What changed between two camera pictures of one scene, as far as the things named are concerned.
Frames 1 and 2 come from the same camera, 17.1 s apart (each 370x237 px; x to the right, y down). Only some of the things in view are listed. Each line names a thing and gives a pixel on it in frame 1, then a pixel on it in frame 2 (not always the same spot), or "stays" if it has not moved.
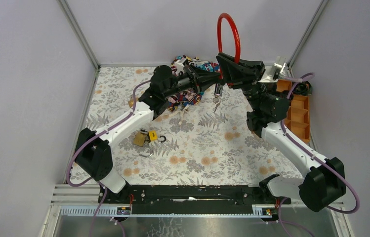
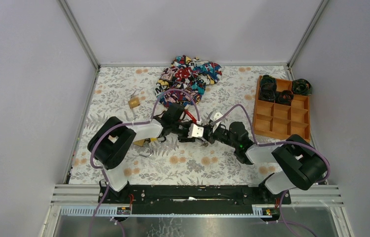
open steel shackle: [147, 156] stays
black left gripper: [196, 82] -> [187, 135]
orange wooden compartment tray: [298, 122] stays
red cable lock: [237, 40] -> [193, 119]
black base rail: [191, 200] stays
